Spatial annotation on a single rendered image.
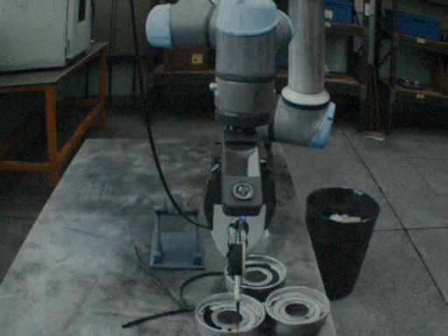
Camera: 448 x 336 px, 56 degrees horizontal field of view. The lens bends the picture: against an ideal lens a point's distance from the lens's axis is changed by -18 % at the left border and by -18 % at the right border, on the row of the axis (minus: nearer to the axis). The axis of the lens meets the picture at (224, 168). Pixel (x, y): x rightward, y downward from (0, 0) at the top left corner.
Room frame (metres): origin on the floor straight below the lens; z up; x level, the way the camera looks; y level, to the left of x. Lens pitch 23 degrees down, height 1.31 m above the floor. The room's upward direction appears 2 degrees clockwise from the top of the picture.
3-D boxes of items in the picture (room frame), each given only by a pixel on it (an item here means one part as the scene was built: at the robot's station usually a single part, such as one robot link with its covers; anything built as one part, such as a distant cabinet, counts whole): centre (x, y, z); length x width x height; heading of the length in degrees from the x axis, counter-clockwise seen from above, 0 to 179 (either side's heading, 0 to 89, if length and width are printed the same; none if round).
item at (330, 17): (4.32, -0.82, 1.11); 0.52 x 0.38 x 0.22; 92
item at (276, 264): (0.69, -0.06, 0.82); 0.10 x 0.10 x 0.04
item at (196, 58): (4.26, 0.37, 0.64); 0.49 x 0.40 x 0.37; 97
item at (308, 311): (0.59, -0.12, 0.82); 0.10 x 0.10 x 0.04
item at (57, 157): (3.12, 1.26, 0.39); 1.50 x 0.62 x 0.78; 2
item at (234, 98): (0.62, -0.02, 1.15); 0.08 x 0.08 x 0.05
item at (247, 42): (0.63, -0.02, 1.23); 0.09 x 0.08 x 0.11; 163
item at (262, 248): (0.84, -0.05, 0.82); 0.08 x 0.07 x 0.05; 2
